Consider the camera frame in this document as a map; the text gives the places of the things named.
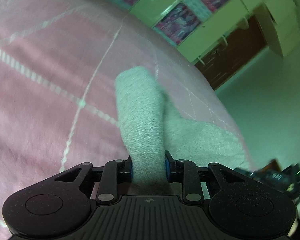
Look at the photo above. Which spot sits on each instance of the brown wooden door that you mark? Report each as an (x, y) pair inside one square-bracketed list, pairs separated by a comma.
[(224, 61)]

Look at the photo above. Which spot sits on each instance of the cream wardrobe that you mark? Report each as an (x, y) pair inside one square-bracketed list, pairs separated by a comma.
[(277, 18)]

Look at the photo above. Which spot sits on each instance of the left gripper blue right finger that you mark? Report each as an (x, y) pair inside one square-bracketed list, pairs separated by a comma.
[(184, 172)]

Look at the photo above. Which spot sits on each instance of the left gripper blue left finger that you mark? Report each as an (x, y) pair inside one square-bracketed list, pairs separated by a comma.
[(114, 173)]

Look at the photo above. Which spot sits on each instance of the pink checked bed sheet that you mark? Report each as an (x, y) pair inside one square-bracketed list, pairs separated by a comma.
[(58, 63)]

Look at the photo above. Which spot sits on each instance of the lower right calendar poster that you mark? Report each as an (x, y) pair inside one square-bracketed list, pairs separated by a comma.
[(177, 25)]

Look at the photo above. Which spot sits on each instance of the grey knit pants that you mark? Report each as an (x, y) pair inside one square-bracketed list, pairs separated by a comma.
[(150, 124)]

